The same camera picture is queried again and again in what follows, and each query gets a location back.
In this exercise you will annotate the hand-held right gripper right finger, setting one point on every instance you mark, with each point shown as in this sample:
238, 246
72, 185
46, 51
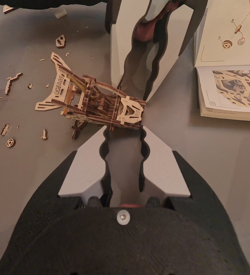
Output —
168, 171

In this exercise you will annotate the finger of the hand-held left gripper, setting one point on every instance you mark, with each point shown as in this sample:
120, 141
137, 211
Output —
121, 38
174, 38

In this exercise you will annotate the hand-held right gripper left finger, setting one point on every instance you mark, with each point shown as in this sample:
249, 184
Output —
81, 171

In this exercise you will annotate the wooden mechanical model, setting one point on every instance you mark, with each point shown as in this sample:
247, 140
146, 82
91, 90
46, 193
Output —
129, 111

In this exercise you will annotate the person's left hand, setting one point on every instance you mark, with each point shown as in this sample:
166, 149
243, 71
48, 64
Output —
146, 30

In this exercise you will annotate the open instruction booklet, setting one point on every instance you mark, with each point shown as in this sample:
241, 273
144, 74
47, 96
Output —
223, 53

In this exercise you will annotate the small T-shaped wooden piece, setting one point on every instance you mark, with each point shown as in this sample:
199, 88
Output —
44, 135

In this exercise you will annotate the small shield-shaped wooden plate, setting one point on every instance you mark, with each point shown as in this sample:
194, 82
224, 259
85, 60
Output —
61, 44

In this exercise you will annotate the grey paper scrap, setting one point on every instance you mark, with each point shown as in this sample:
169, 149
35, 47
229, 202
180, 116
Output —
60, 14

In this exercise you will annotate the small notched wooden block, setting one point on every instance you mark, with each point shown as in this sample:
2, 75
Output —
4, 130

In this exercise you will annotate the toothed wooden strip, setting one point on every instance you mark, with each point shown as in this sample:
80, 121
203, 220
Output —
7, 87

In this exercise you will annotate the zigzag wooden piece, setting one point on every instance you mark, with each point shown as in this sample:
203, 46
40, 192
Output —
15, 77

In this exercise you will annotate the small wooden frame piece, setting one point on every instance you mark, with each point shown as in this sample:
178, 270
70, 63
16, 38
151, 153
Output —
8, 9

